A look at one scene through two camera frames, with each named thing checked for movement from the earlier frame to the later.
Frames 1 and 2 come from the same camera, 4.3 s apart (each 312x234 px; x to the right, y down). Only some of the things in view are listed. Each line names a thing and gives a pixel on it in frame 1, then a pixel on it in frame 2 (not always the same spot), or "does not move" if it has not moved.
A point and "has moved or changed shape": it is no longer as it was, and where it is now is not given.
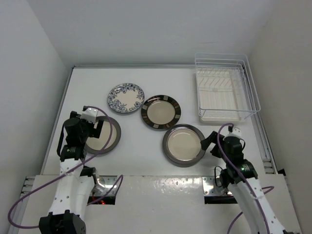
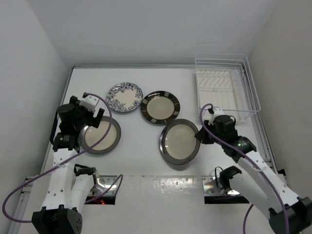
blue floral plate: (125, 98) does not move
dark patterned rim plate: (160, 112) has moved or changed shape
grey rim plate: (182, 145) has moved or changed shape
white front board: (154, 204) does not move
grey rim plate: (95, 146) does not move
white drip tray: (221, 95) does not move
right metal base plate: (210, 188) does not move
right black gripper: (212, 138) -> (201, 136)
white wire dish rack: (224, 86) does not move
